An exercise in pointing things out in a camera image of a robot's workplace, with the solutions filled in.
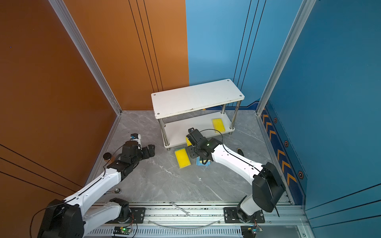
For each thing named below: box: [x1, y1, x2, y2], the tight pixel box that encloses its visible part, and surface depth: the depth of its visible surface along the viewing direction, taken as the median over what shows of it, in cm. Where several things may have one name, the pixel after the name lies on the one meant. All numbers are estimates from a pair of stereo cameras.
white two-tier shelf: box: [150, 78, 246, 151], surface depth 86 cm
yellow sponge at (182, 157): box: [174, 147, 191, 169], surface depth 89 cm
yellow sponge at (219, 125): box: [211, 118, 226, 134], surface depth 105 cm
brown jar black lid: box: [103, 152, 112, 162], surface depth 87 cm
